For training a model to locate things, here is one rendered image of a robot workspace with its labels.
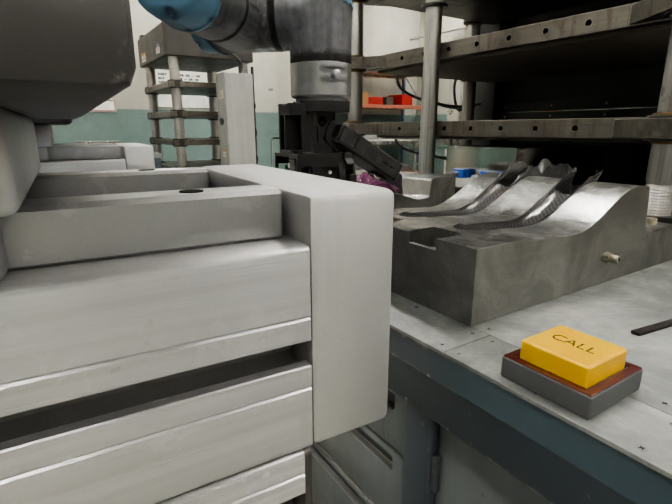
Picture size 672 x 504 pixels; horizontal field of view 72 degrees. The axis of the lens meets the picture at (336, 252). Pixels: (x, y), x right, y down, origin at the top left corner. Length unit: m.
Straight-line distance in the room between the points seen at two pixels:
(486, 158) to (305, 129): 1.01
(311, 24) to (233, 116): 4.41
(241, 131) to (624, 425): 4.76
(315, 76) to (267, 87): 7.95
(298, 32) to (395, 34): 9.64
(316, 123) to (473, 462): 0.44
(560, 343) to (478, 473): 0.22
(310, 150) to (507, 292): 0.29
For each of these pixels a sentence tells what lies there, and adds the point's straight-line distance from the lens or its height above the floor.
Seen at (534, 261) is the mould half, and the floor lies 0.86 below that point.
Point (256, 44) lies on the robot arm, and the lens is 0.61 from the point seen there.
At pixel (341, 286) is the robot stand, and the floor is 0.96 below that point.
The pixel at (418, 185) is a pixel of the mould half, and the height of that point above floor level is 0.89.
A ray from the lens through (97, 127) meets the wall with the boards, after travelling 7.72.
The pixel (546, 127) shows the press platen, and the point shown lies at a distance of 1.42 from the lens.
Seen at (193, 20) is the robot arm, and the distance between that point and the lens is 0.49.
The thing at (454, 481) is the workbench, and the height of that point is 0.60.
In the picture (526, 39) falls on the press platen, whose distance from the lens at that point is 1.49.
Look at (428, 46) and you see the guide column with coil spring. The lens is 1.68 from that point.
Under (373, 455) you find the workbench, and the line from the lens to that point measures 0.77.
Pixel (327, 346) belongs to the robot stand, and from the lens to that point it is 0.16.
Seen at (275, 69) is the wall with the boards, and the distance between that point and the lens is 8.62.
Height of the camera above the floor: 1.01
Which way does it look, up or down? 15 degrees down
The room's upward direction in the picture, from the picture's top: straight up
